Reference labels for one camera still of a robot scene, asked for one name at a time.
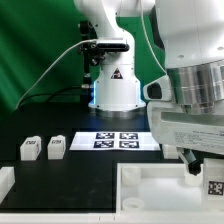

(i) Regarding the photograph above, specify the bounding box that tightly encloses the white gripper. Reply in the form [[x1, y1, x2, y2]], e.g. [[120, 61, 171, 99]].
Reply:
[[147, 101, 224, 176]]

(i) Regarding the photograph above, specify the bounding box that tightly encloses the white square tabletop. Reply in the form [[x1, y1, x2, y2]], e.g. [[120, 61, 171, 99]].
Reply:
[[116, 163, 224, 213]]

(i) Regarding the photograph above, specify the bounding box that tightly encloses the white marker sheet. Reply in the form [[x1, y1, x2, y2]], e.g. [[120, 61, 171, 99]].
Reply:
[[70, 131, 160, 151]]

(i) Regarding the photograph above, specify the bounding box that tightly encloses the white U-shaped obstacle fence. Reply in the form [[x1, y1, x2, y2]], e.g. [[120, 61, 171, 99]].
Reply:
[[0, 165, 224, 224]]

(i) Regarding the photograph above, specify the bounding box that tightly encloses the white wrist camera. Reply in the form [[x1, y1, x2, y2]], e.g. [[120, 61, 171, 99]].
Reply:
[[143, 75, 172, 102]]

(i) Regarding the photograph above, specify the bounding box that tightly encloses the black cable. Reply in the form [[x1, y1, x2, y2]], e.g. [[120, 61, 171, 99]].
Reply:
[[18, 84, 94, 108]]

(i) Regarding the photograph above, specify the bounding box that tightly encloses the black camera on stand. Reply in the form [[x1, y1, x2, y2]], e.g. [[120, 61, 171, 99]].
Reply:
[[78, 20, 104, 88]]

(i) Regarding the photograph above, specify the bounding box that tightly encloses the white cable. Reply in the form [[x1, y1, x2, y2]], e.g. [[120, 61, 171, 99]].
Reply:
[[14, 39, 98, 111]]

